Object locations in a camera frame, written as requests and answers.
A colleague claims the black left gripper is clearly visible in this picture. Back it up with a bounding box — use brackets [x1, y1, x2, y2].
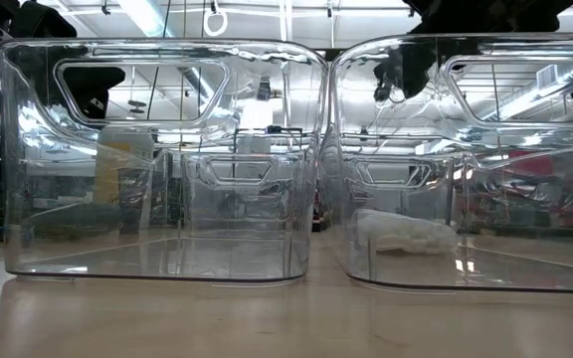
[62, 67, 126, 120]

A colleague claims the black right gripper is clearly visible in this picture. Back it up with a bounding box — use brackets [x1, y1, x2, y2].
[399, 0, 506, 99]

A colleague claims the clear bag of cotton balls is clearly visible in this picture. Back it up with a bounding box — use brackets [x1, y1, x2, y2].
[351, 207, 461, 256]

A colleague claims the white yellow wipes canister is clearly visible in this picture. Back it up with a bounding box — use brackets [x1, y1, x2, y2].
[92, 128, 156, 208]

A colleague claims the clear plastic bin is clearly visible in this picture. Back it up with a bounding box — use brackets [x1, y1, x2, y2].
[179, 148, 317, 241]
[0, 38, 329, 288]
[326, 32, 573, 294]
[338, 152, 467, 236]

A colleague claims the red storage rack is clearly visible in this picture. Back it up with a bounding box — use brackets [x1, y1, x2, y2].
[507, 148, 573, 230]

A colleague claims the white hanging ring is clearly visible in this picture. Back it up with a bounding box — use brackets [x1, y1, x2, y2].
[201, 8, 230, 39]

